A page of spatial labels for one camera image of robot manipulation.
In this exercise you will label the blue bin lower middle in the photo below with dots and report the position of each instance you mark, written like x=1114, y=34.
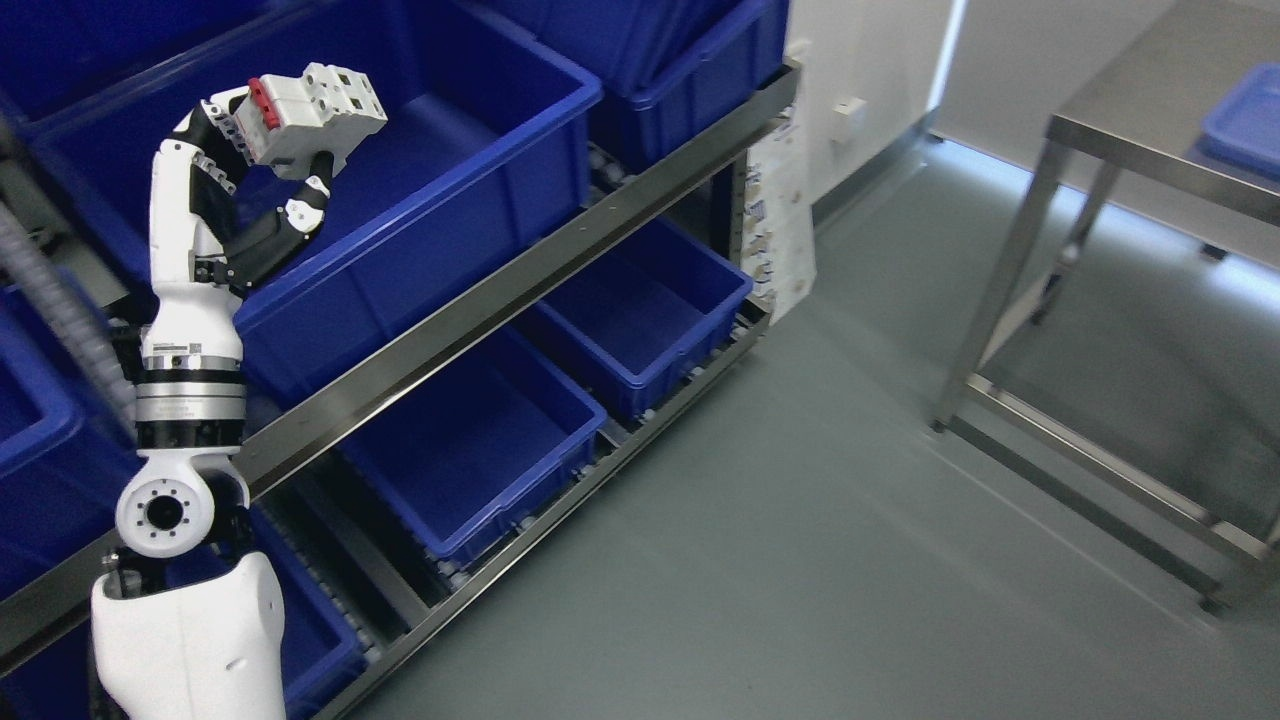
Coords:
x=478, y=447

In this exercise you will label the blue bin lower right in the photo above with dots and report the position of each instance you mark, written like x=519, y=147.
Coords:
x=634, y=322

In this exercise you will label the blue bin upper right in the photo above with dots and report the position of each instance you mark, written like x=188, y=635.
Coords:
x=669, y=69

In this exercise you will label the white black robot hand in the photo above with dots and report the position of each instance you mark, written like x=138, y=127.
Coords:
x=218, y=226

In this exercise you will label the white wall socket box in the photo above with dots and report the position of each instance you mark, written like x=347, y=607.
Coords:
x=850, y=112

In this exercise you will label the metal shelf rack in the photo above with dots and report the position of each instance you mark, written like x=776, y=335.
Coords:
x=274, y=458

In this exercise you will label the blue plastic tray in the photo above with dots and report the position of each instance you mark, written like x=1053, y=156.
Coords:
x=1242, y=128

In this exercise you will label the large blue storage bin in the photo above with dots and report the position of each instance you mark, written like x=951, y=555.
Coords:
x=485, y=152

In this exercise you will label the white red circuit breaker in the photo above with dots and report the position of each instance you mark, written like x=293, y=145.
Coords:
x=286, y=122

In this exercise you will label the blue bin bottom left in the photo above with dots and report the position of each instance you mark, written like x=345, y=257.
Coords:
x=321, y=652

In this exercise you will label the stainless steel table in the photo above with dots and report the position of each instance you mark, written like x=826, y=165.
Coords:
x=1123, y=354

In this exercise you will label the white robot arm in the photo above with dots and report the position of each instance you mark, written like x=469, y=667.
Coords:
x=188, y=620

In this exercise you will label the printed paper sign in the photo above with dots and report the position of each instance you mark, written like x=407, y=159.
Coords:
x=778, y=245

